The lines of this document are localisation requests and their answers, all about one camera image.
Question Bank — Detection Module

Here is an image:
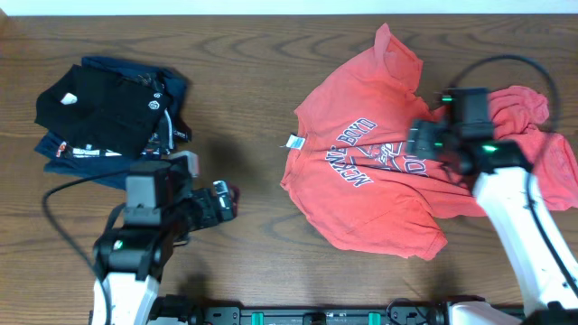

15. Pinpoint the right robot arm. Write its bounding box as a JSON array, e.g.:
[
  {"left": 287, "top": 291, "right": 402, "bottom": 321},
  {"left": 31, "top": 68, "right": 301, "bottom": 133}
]
[{"left": 407, "top": 120, "right": 577, "bottom": 324}]

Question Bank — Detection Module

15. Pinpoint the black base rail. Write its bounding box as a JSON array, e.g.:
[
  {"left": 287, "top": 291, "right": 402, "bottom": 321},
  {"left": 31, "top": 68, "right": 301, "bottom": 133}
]
[{"left": 148, "top": 295, "right": 450, "bottom": 325}]

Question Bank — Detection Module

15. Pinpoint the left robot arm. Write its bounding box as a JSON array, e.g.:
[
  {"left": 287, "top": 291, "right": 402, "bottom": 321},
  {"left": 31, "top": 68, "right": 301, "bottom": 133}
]
[{"left": 91, "top": 176, "right": 239, "bottom": 324}]

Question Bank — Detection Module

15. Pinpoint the navy folded garment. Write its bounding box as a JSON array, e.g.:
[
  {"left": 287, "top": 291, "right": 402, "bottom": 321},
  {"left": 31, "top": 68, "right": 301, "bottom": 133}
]
[{"left": 34, "top": 56, "right": 191, "bottom": 189}]

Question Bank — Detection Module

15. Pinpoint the red printed t-shirt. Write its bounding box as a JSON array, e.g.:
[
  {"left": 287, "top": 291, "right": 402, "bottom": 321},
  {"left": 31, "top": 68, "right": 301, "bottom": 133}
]
[{"left": 279, "top": 23, "right": 578, "bottom": 262}]

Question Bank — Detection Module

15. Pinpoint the black folded garment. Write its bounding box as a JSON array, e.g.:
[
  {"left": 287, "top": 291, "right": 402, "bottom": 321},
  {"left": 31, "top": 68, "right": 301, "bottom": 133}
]
[{"left": 35, "top": 65, "right": 187, "bottom": 159}]

